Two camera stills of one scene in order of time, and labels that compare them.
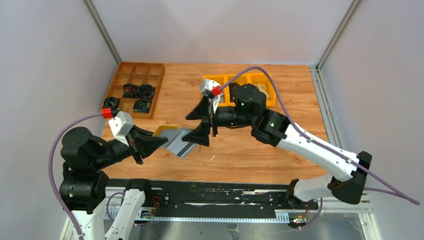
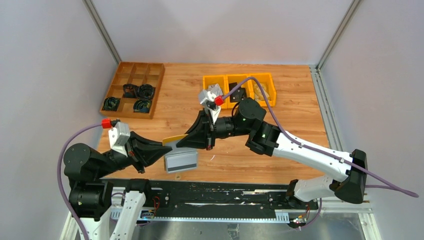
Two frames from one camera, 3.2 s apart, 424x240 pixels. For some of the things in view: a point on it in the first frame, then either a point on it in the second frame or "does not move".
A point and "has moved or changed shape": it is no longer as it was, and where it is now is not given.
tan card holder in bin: (262, 88) does not move
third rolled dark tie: (111, 102) does not move
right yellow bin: (253, 78) does not move
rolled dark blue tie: (142, 106) does not move
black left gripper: (140, 139) to (141, 151)
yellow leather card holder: (171, 132) has moved or changed shape
